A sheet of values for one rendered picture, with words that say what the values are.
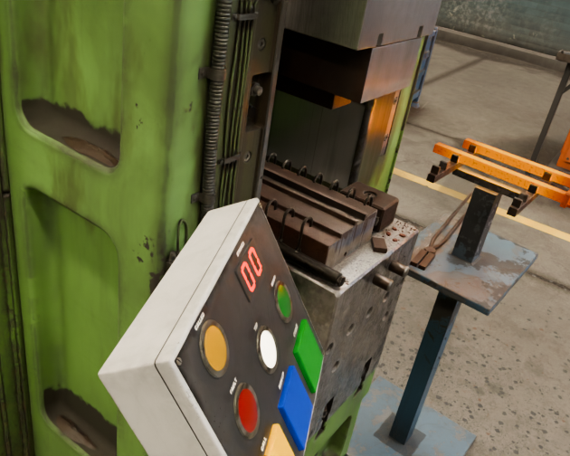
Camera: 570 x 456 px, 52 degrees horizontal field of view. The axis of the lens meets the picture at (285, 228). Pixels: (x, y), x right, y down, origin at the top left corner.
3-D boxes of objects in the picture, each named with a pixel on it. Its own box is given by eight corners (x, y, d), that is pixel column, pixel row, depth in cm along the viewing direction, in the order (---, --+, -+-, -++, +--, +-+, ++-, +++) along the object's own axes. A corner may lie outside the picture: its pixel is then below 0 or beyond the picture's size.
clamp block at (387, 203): (394, 222, 142) (400, 198, 139) (377, 233, 136) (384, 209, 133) (351, 203, 148) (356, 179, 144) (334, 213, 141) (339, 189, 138)
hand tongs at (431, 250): (470, 193, 202) (470, 189, 202) (481, 196, 201) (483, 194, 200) (409, 264, 156) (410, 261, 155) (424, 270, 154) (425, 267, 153)
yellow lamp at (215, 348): (239, 360, 61) (243, 328, 59) (208, 384, 58) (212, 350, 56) (216, 346, 63) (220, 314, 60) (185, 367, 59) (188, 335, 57)
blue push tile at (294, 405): (314, 406, 79) (294, 364, 76) (305, 450, 73) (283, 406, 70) (301, 408, 80) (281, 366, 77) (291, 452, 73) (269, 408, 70)
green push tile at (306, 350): (323, 357, 88) (306, 317, 85) (316, 393, 81) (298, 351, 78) (312, 359, 88) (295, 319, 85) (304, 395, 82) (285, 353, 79)
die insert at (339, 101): (350, 103, 120) (356, 74, 117) (331, 109, 115) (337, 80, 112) (238, 63, 134) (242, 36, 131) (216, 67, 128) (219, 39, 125)
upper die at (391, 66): (410, 86, 116) (422, 37, 111) (360, 104, 101) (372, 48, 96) (245, 33, 134) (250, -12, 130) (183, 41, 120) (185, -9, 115)
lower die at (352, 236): (370, 239, 133) (378, 206, 129) (323, 273, 118) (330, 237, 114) (229, 173, 152) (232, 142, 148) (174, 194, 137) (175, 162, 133)
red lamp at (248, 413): (269, 420, 64) (274, 391, 62) (242, 445, 61) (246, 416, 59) (247, 404, 66) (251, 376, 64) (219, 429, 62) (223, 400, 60)
